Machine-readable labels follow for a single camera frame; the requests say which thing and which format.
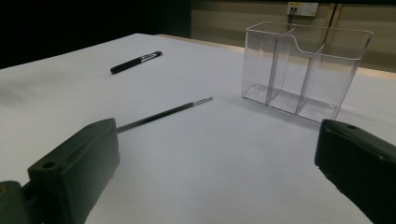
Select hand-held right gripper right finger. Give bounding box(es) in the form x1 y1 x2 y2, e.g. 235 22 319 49
314 119 396 224

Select black pen refill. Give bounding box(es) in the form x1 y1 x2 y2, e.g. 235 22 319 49
116 96 214 133

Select clear acrylic pen holder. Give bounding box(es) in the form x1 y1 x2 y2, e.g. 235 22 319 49
241 21 374 123

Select white wall socket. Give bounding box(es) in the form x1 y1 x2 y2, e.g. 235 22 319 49
286 2 319 17

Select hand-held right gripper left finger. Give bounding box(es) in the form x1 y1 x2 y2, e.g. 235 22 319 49
27 118 120 224

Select black pen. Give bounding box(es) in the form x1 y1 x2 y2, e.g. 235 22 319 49
109 50 163 75

